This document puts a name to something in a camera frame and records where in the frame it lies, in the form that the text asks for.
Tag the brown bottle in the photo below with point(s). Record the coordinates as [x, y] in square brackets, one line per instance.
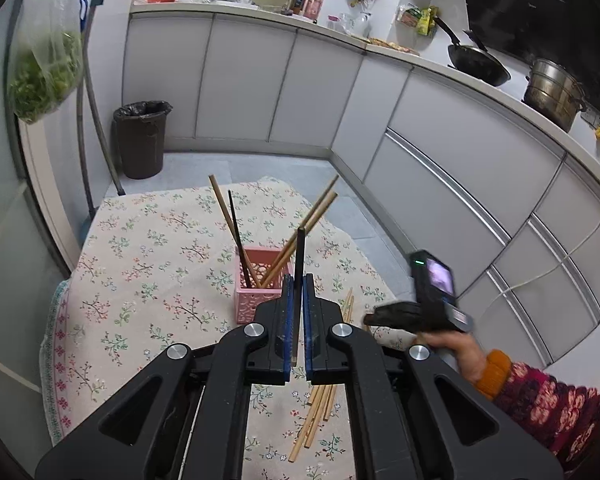
[299, 4]

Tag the person's right forearm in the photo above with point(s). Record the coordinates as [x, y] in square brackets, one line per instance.
[545, 400]

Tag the brown trash bin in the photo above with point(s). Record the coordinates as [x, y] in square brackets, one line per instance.
[140, 140]

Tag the person's right hand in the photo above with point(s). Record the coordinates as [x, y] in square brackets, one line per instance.
[462, 352]

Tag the grey mop pole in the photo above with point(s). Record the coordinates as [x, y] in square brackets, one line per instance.
[85, 150]
[102, 125]

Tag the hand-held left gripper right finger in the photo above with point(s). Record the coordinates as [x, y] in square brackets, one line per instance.
[307, 325]

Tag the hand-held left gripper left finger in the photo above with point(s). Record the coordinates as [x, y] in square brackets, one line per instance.
[287, 325]

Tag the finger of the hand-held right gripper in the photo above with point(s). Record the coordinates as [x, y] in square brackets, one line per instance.
[392, 316]

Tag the frosted glass door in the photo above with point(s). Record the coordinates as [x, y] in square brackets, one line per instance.
[5, 285]

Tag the white kitchen cabinets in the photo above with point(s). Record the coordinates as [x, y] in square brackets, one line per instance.
[455, 160]

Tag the group of bamboo chopsticks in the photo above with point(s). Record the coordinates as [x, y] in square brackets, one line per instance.
[320, 210]

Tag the pink bottle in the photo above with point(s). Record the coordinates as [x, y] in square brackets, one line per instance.
[313, 4]

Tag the yellow green food packets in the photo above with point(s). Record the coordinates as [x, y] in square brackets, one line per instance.
[420, 19]

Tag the steel stock pot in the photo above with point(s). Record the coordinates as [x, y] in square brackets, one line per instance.
[552, 92]

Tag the floral tablecloth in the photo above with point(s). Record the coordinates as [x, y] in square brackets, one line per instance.
[155, 270]

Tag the black wok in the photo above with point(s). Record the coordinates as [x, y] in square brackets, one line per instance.
[480, 65]

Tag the clear glass jug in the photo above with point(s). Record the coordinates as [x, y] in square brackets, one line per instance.
[355, 24]

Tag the dark chopstick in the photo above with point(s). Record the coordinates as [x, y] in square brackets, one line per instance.
[300, 250]
[237, 230]

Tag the pink perforated utensil holder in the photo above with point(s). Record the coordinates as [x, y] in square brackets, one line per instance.
[252, 305]

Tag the plastic bag of greens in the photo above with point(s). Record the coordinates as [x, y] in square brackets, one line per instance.
[45, 80]

